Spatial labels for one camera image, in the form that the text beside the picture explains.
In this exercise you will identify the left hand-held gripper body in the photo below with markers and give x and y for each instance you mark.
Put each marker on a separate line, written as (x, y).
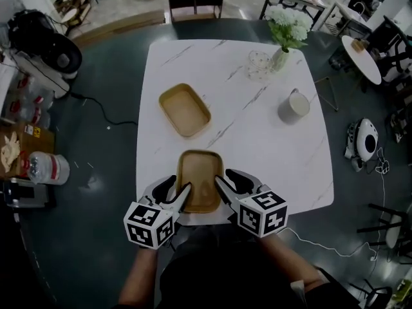
(148, 224)

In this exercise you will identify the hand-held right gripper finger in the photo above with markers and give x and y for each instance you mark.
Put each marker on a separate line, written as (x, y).
(227, 193)
(244, 183)

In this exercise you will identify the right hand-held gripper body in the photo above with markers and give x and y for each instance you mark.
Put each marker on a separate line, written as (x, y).
(260, 214)

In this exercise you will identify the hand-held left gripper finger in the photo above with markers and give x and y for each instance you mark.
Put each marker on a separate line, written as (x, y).
(181, 200)
(161, 188)

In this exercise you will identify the beige paper tray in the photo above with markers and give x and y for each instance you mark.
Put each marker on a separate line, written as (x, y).
(201, 210)
(199, 175)
(183, 109)

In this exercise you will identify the person's left forearm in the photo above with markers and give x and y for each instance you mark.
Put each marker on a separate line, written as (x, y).
(138, 278)

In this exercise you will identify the person's right forearm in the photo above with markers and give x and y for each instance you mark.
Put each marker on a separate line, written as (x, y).
(286, 259)

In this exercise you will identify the person's black clothing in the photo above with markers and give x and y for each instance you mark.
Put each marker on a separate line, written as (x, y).
(225, 269)

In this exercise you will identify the grey ceramic mug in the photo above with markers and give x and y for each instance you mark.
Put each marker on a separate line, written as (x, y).
(293, 106)

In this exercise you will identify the large clear water bottle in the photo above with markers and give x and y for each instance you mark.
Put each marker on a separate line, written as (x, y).
(48, 169)

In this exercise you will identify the clear glass mug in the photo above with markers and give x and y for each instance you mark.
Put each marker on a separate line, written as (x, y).
(259, 66)

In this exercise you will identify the grey metal case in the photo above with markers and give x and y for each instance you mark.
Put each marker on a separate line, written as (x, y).
(25, 193)

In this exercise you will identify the cardboard box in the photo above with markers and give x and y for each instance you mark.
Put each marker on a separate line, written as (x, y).
(42, 143)

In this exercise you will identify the white vase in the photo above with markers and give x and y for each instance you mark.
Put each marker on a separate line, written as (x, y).
(279, 60)

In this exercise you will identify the black white stool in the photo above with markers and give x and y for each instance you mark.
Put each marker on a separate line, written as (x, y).
(392, 233)

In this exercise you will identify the crumpled beige paper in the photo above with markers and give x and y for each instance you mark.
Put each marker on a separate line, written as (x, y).
(9, 150)

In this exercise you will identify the pack of water bottles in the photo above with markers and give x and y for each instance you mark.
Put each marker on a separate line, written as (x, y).
(29, 105)

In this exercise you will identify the black round fan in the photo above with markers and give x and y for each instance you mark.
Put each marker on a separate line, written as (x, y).
(62, 58)

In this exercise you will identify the white flower bouquet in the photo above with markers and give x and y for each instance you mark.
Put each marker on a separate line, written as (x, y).
(286, 19)

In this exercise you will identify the round white side table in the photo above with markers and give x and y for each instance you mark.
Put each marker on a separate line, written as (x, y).
(363, 63)

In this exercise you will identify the white sink table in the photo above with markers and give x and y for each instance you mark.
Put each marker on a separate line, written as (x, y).
(347, 14)

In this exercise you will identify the black frame chair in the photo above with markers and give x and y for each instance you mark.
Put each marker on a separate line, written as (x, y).
(386, 37)

